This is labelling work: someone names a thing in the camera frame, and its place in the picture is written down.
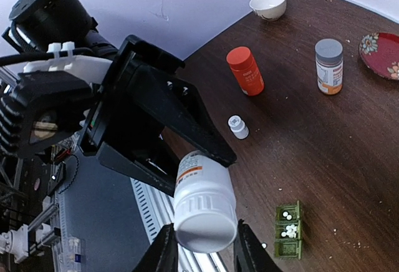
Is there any green pill organizer box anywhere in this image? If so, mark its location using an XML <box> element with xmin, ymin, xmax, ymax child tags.
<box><xmin>274</xmin><ymin>200</ymin><xmax>303</xmax><ymax>260</ymax></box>

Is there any front aluminium rail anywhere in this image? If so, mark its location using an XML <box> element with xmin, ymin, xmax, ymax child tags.
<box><xmin>0</xmin><ymin>66</ymin><xmax>228</xmax><ymax>272</ymax></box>

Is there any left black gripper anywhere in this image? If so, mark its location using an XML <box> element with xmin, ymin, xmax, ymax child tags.
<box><xmin>79</xmin><ymin>35</ymin><xmax>237</xmax><ymax>197</ymax></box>

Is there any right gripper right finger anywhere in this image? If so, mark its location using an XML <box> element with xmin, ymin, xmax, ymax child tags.
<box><xmin>233</xmin><ymin>219</ymin><xmax>282</xmax><ymax>272</ymax></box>

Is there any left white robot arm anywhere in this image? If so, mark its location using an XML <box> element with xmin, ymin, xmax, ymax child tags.
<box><xmin>1</xmin><ymin>0</ymin><xmax>236</xmax><ymax>195</ymax></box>

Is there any white labelled pill bottle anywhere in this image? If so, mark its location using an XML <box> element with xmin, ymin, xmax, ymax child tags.
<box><xmin>173</xmin><ymin>150</ymin><xmax>238</xmax><ymax>253</ymax></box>

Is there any red floral plate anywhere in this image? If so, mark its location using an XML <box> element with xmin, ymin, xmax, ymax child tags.
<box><xmin>358</xmin><ymin>32</ymin><xmax>398</xmax><ymax>81</ymax></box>

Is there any grey-capped orange label bottle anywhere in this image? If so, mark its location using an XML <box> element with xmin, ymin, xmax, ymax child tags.
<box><xmin>315</xmin><ymin>39</ymin><xmax>344</xmax><ymax>95</ymax></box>

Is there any small white bowl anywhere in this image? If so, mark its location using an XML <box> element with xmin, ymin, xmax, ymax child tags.
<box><xmin>249</xmin><ymin>0</ymin><xmax>287</xmax><ymax>22</ymax></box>

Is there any orange pill bottle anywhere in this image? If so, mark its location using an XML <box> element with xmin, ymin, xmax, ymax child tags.
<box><xmin>226</xmin><ymin>46</ymin><xmax>264</xmax><ymax>96</ymax></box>

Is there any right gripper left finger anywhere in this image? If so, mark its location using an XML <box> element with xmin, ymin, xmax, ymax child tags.
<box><xmin>132</xmin><ymin>223</ymin><xmax>178</xmax><ymax>272</ymax></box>

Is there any small white bottle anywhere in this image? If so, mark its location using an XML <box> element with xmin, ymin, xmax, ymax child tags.
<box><xmin>228</xmin><ymin>115</ymin><xmax>249</xmax><ymax>140</ymax></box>

